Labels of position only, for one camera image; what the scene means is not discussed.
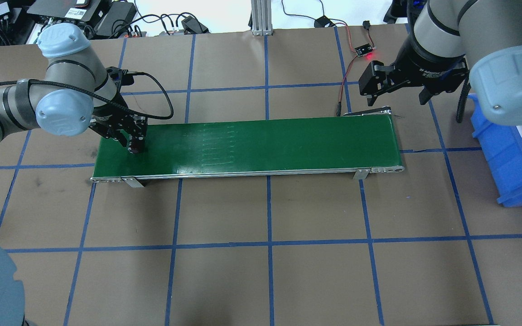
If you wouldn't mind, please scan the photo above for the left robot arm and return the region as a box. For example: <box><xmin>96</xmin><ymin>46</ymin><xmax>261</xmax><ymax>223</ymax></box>
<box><xmin>0</xmin><ymin>23</ymin><xmax>147</xmax><ymax>326</ymax></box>

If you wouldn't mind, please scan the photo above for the green conveyor belt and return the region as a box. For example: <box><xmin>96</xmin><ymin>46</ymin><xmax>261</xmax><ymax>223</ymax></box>
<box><xmin>91</xmin><ymin>113</ymin><xmax>405</xmax><ymax>187</ymax></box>

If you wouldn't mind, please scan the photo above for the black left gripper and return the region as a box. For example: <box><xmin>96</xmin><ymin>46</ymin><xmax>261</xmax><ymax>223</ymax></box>
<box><xmin>90</xmin><ymin>67</ymin><xmax>147</xmax><ymax>154</ymax></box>

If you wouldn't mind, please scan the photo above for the blue plastic bin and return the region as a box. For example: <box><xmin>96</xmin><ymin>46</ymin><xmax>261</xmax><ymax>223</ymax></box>
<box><xmin>468</xmin><ymin>94</ymin><xmax>522</xmax><ymax>207</ymax></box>

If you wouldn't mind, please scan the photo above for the small controller board red LED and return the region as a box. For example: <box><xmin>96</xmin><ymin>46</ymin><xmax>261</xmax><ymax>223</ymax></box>
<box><xmin>354</xmin><ymin>44</ymin><xmax>377</xmax><ymax>59</ymax></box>

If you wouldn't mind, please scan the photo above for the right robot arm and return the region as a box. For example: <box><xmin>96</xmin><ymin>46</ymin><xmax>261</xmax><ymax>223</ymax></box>
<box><xmin>358</xmin><ymin>0</ymin><xmax>522</xmax><ymax>126</ymax></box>

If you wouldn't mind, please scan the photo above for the black power adapter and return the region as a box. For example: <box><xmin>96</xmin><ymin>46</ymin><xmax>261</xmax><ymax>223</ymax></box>
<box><xmin>94</xmin><ymin>1</ymin><xmax>137</xmax><ymax>39</ymax></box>

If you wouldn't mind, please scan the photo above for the aluminium frame post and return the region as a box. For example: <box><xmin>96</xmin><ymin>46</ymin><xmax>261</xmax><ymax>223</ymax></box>
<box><xmin>251</xmin><ymin>0</ymin><xmax>274</xmax><ymax>36</ymax></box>

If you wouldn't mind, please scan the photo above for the red black conveyor cable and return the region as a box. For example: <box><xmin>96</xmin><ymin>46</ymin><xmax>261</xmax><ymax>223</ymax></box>
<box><xmin>281</xmin><ymin>0</ymin><xmax>375</xmax><ymax>117</ymax></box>

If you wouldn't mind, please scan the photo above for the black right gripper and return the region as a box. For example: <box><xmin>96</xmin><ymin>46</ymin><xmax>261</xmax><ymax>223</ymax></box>
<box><xmin>358</xmin><ymin>34</ymin><xmax>469</xmax><ymax>107</ymax></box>

